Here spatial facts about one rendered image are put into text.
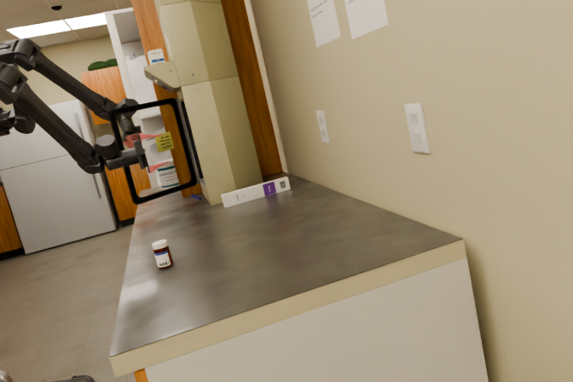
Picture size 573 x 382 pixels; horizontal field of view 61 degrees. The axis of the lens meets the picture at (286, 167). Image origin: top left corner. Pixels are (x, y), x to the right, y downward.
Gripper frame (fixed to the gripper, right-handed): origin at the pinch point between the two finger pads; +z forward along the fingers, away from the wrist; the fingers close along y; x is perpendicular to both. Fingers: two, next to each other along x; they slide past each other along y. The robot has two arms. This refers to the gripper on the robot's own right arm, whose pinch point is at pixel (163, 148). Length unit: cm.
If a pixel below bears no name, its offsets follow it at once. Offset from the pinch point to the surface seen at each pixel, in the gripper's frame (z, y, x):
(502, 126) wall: 56, -5, -107
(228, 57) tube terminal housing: 34.5, 28.3, 20.9
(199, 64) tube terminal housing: 21.2, 27.0, 9.4
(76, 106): -93, 55, 496
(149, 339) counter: -10, -27, -93
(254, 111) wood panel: 45, 4, 47
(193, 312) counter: -2, -27, -88
